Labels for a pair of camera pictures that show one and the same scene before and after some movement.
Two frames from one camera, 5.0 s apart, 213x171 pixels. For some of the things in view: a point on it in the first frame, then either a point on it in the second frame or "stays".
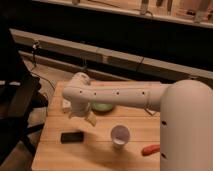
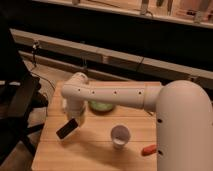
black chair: [21, 96] stays
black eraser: [72, 137] -> [67, 128]
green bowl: [102, 107] stays
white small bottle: [66, 106] stays
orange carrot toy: [150, 149] stays
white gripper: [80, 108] -> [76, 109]
